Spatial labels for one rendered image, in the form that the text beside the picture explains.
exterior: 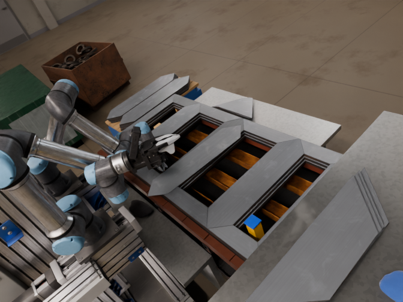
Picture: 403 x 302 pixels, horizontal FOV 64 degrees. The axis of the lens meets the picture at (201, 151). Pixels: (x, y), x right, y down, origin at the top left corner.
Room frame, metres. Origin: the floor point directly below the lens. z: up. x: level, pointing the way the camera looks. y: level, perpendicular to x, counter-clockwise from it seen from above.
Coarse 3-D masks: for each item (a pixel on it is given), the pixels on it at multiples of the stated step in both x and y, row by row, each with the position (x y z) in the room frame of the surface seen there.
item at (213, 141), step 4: (212, 136) 1.69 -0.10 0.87; (208, 140) 1.67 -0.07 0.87; (212, 140) 1.65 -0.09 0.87; (216, 140) 1.63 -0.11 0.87; (220, 140) 1.62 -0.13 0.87; (208, 144) 1.63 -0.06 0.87; (212, 144) 1.61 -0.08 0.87; (216, 144) 1.59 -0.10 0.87; (220, 144) 1.58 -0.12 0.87; (224, 144) 1.56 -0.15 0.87; (228, 144) 1.55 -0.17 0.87; (216, 148) 1.56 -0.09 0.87; (220, 148) 1.55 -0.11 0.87; (224, 148) 1.53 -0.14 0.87
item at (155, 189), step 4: (152, 180) 1.50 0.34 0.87; (152, 184) 1.47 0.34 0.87; (156, 184) 1.46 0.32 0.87; (152, 188) 1.44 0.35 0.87; (156, 188) 1.42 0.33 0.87; (160, 188) 1.41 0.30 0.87; (152, 192) 1.40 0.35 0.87; (156, 192) 1.39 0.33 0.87; (160, 192) 1.38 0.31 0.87; (164, 192) 1.36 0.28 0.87
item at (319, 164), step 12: (168, 108) 2.29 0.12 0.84; (180, 108) 2.24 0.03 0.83; (156, 120) 2.21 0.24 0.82; (192, 120) 1.98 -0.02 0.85; (204, 120) 1.97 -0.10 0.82; (216, 120) 1.86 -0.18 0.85; (240, 120) 1.73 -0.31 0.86; (180, 132) 1.92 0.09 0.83; (264, 144) 1.47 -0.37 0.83; (216, 156) 1.51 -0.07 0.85; (204, 168) 1.46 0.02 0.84; (324, 168) 1.11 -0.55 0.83; (144, 180) 1.55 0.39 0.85; (192, 180) 1.41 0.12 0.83; (204, 228) 1.04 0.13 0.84; (240, 228) 0.98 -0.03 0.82
